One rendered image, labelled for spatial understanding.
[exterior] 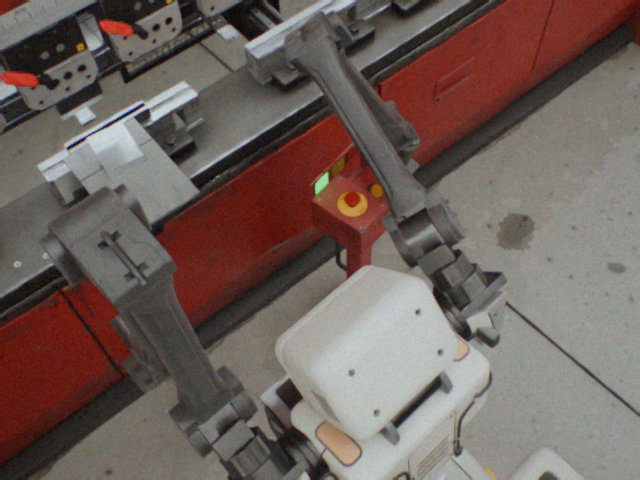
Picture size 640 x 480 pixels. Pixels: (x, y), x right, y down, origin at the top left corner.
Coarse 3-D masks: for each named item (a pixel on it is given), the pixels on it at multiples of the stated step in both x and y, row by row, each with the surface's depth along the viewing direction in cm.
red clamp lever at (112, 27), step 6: (102, 24) 138; (108, 24) 138; (114, 24) 139; (120, 24) 140; (126, 24) 142; (132, 24) 145; (138, 24) 145; (108, 30) 138; (114, 30) 139; (120, 30) 140; (126, 30) 141; (132, 30) 142; (138, 30) 144; (144, 30) 144; (144, 36) 144
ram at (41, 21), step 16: (0, 0) 125; (16, 0) 127; (32, 0) 129; (80, 0) 135; (96, 0) 137; (0, 16) 127; (48, 16) 133; (64, 16) 135; (16, 32) 131; (32, 32) 133; (0, 48) 131
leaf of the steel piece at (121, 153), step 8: (120, 136) 164; (128, 136) 164; (104, 144) 163; (112, 144) 163; (120, 144) 163; (128, 144) 163; (96, 152) 162; (104, 152) 162; (112, 152) 162; (120, 152) 162; (128, 152) 162; (136, 152) 162; (104, 160) 161; (112, 160) 161; (120, 160) 161; (128, 160) 161; (136, 160) 159; (144, 160) 160; (112, 168) 160; (120, 168) 158; (128, 168) 159; (112, 176) 158
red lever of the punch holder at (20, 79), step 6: (6, 72) 132; (12, 72) 133; (42, 72) 139; (6, 78) 132; (12, 78) 132; (18, 78) 133; (24, 78) 134; (30, 78) 135; (36, 78) 136; (42, 78) 138; (48, 78) 138; (12, 84) 133; (18, 84) 133; (24, 84) 134; (30, 84) 135; (36, 84) 136; (42, 84) 137; (48, 84) 137; (54, 84) 138
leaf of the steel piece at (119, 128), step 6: (114, 126) 166; (120, 126) 166; (102, 132) 165; (108, 132) 165; (114, 132) 165; (120, 132) 165; (126, 132) 165; (90, 138) 164; (96, 138) 164; (102, 138) 164; (108, 138) 164; (90, 144) 163; (96, 144) 163
